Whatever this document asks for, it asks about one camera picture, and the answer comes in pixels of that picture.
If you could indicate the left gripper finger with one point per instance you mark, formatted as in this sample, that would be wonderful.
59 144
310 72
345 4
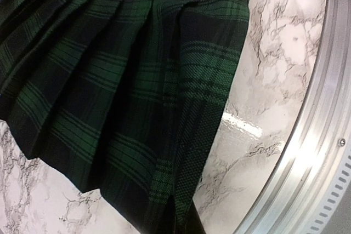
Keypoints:
193 223

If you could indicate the dark green plaid garment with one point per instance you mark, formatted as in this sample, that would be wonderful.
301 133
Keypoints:
123 96

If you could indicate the front aluminium rail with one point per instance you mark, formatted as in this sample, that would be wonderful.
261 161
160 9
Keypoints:
313 172

